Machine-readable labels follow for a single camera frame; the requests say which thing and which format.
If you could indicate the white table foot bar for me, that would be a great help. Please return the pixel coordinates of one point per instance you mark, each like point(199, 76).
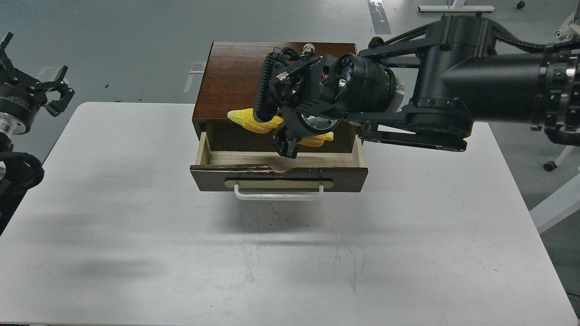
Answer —
point(456, 6)

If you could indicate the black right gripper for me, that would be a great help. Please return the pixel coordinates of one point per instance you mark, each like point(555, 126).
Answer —
point(319, 91)

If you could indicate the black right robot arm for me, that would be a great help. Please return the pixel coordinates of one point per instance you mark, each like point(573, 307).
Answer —
point(425, 88)

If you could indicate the dark wooden drawer cabinet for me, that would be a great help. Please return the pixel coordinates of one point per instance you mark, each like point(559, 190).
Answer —
point(230, 82)

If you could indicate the wooden drawer with white handle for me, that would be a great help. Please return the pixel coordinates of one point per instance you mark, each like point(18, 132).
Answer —
point(250, 163)

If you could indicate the yellow corn cob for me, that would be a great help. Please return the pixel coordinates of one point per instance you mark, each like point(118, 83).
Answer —
point(245, 118)

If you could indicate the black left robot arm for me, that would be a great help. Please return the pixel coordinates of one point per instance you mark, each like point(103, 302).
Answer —
point(20, 171)

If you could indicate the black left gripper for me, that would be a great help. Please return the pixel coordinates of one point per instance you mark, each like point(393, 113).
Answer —
point(19, 108)

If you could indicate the grey floor tape strip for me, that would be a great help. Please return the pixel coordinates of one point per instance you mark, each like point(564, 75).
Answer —
point(379, 20)

